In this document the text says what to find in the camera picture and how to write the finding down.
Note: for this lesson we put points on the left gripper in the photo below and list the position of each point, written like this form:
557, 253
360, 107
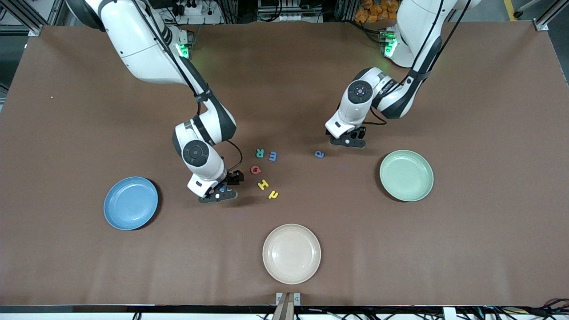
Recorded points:
360, 132

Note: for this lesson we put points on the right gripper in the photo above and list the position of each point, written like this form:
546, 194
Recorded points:
233, 178

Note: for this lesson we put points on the blue letter E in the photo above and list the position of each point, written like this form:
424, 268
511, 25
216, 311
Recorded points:
319, 154

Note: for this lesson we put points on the blue foam letter m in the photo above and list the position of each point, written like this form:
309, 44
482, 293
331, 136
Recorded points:
273, 156

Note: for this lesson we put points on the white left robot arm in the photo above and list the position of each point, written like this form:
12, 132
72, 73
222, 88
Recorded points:
418, 26

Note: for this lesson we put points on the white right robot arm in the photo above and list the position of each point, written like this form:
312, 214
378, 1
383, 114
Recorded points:
142, 53

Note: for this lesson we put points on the blue plate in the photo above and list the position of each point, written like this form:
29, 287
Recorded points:
129, 204

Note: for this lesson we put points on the green plate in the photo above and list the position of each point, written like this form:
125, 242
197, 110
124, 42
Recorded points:
406, 175

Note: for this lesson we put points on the beige plate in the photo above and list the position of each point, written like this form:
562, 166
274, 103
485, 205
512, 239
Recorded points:
291, 254

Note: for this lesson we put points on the red foam letter Q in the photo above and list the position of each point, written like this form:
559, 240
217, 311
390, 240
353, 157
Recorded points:
255, 170

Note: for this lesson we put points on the yellow foam capital letter H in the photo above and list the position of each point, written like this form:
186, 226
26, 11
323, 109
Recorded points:
263, 185

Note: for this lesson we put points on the yellow foam small letter h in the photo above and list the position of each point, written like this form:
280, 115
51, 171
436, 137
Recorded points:
273, 194

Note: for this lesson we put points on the grey equipment box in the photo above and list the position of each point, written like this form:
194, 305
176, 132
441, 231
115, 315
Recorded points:
289, 13

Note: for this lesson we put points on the orange snack pile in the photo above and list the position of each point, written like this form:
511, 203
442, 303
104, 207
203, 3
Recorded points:
378, 9

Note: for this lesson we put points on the white power strip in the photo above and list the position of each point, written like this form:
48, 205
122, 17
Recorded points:
195, 10

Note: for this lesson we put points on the brown table cover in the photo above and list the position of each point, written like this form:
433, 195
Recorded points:
489, 244

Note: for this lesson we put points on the metal table edge bracket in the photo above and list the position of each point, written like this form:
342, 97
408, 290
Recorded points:
288, 302

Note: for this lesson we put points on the aluminium frame post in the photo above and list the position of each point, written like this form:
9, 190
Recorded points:
540, 24
34, 29

